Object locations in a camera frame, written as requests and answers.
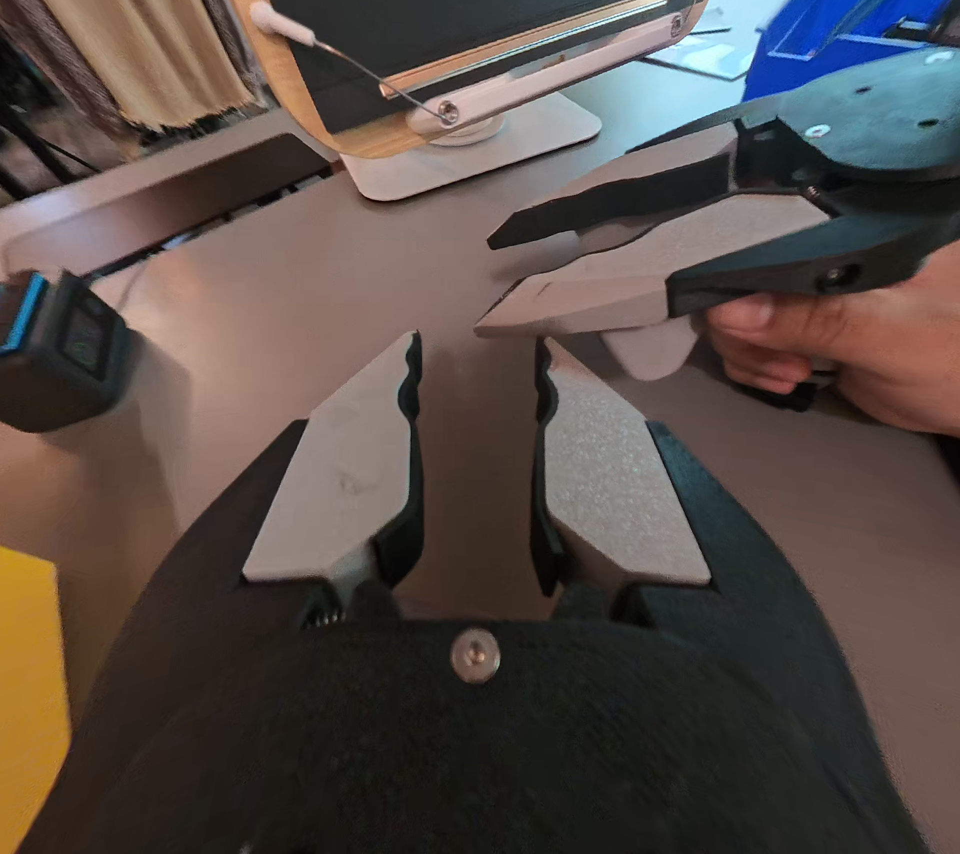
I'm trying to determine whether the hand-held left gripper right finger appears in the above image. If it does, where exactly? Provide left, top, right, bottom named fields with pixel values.
left=530, top=337, right=712, bottom=597

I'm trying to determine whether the blue plastic bin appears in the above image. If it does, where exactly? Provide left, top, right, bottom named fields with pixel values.
left=743, top=0, right=960, bottom=105

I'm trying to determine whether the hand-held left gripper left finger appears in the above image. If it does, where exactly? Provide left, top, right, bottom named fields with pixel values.
left=243, top=332, right=426, bottom=588

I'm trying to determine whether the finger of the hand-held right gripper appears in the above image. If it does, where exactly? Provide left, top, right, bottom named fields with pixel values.
left=488, top=119, right=744, bottom=252
left=474, top=191, right=835, bottom=384

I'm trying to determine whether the yellow plastic bin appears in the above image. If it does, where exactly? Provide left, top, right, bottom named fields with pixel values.
left=0, top=547, right=73, bottom=813

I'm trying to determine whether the person's right hand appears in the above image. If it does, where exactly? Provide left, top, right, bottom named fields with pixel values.
left=702, top=247, right=960, bottom=438

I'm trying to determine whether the black device case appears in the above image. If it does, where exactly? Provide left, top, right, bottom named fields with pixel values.
left=0, top=269, right=139, bottom=435

